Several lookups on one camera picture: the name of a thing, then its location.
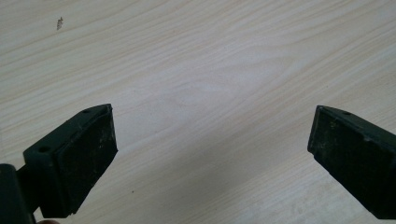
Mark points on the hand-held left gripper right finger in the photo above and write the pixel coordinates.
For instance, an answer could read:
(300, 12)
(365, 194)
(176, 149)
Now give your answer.
(351, 155)

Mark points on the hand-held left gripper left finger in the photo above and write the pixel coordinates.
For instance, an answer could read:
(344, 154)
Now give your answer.
(70, 161)

